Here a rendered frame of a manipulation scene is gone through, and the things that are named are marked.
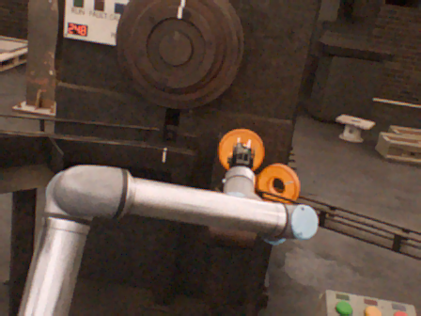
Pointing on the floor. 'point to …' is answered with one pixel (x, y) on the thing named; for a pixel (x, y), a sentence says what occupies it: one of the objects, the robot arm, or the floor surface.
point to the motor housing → (219, 280)
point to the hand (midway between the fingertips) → (241, 146)
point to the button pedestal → (360, 306)
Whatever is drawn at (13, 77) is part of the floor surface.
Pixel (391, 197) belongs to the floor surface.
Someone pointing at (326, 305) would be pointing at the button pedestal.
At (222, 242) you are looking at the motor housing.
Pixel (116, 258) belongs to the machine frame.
